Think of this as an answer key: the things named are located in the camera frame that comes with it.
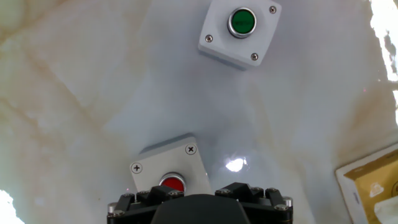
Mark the white tissue sheet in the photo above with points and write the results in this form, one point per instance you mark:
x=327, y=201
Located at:
x=388, y=211

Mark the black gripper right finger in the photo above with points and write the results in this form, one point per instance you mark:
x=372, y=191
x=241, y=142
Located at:
x=270, y=205

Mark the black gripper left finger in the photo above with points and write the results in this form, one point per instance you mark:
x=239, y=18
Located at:
x=130, y=208

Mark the white box green button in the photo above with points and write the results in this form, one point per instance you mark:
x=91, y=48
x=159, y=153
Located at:
x=217, y=25

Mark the white box red button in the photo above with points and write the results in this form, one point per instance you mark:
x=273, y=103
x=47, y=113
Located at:
x=168, y=161

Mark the gold tissue box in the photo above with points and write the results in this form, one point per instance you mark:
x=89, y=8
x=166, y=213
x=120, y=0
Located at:
x=367, y=177

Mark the glossy marble pattern sheet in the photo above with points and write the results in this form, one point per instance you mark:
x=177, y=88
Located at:
x=93, y=93

